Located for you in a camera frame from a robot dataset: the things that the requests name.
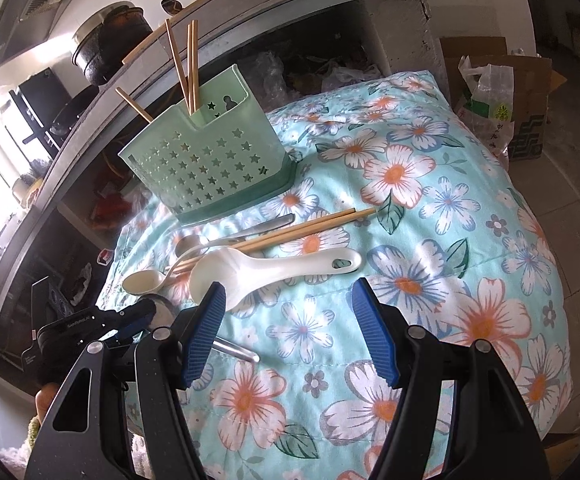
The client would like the cream plastic spoon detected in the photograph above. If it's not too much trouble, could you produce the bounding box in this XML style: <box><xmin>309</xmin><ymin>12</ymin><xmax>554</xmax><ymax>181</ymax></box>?
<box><xmin>120</xmin><ymin>238</ymin><xmax>241</xmax><ymax>296</ymax></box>

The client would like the white rice paddle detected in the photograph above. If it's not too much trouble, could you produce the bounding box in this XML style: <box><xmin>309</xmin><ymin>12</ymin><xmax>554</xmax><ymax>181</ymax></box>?
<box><xmin>189</xmin><ymin>247</ymin><xmax>363</xmax><ymax>311</ymax></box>

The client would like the stainless steel spoon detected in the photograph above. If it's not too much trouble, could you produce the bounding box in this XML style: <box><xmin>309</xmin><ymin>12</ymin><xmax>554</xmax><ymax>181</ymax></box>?
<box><xmin>175</xmin><ymin>214</ymin><xmax>295</xmax><ymax>258</ymax></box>

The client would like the wooden chopstick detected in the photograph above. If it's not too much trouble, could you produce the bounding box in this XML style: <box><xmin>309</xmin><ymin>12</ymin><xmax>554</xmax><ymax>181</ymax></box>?
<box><xmin>173</xmin><ymin>207</ymin><xmax>377</xmax><ymax>276</ymax></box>
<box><xmin>187</xmin><ymin>23</ymin><xmax>194</xmax><ymax>116</ymax></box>
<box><xmin>115</xmin><ymin>87</ymin><xmax>153</xmax><ymax>124</ymax></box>
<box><xmin>190</xmin><ymin>20</ymin><xmax>199</xmax><ymax>114</ymax></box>
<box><xmin>165</xmin><ymin>18</ymin><xmax>191</xmax><ymax>113</ymax></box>
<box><xmin>171</xmin><ymin>208</ymin><xmax>372</xmax><ymax>271</ymax></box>

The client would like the concrete kitchen counter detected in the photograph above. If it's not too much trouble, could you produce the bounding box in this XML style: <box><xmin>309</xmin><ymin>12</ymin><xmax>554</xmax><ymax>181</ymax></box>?
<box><xmin>0</xmin><ymin>0</ymin><xmax>471</xmax><ymax>371</ymax></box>

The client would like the steel spoon under gripper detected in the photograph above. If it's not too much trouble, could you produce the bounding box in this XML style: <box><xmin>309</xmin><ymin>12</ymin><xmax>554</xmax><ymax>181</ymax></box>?
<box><xmin>213</xmin><ymin>337</ymin><xmax>261</xmax><ymax>363</ymax></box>

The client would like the floral turquoise quilt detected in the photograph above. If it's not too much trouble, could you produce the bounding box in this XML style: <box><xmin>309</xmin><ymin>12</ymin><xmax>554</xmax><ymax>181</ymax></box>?
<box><xmin>97</xmin><ymin>72</ymin><xmax>572</xmax><ymax>479</ymax></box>

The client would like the green star-holed utensil holder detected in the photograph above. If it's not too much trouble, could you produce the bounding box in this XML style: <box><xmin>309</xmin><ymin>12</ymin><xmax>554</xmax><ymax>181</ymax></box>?
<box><xmin>119</xmin><ymin>64</ymin><xmax>296</xmax><ymax>226</ymax></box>

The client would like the black wok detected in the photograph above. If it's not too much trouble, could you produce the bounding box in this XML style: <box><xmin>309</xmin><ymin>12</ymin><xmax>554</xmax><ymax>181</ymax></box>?
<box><xmin>49</xmin><ymin>84</ymin><xmax>99</xmax><ymax>136</ymax></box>

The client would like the clear plastic bag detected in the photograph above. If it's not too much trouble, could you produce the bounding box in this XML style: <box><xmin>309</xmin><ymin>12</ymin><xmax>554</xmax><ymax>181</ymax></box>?
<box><xmin>456</xmin><ymin>55</ymin><xmax>514</xmax><ymax>160</ymax></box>

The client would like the large black cooking pot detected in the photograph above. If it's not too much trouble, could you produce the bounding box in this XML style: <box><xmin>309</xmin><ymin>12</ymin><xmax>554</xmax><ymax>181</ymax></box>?
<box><xmin>72</xmin><ymin>1</ymin><xmax>152</xmax><ymax>87</ymax></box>

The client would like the cardboard box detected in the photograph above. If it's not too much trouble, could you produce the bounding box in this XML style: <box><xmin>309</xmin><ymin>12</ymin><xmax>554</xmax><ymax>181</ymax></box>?
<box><xmin>440</xmin><ymin>36</ymin><xmax>566</xmax><ymax>160</ymax></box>

